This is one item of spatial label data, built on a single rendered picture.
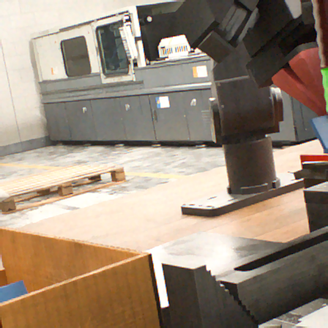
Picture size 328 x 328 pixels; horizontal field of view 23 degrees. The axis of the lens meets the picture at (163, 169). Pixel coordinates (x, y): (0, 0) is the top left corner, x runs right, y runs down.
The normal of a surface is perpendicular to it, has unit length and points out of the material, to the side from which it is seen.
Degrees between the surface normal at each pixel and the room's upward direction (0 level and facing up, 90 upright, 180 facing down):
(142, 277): 90
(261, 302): 90
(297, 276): 90
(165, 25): 90
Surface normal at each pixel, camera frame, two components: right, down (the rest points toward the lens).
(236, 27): 0.46, -0.39
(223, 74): 0.03, 0.03
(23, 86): 0.54, 0.03
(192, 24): -0.79, 0.23
